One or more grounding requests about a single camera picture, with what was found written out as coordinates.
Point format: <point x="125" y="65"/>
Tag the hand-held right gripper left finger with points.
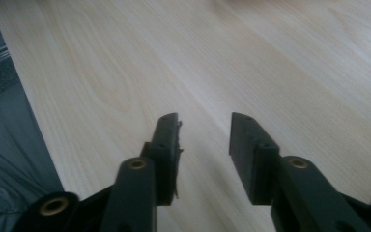
<point x="164" y="161"/>

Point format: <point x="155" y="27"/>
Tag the grey cloth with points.
<point x="9" y="154"/>

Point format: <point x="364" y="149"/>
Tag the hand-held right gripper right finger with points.
<point x="251" y="161"/>

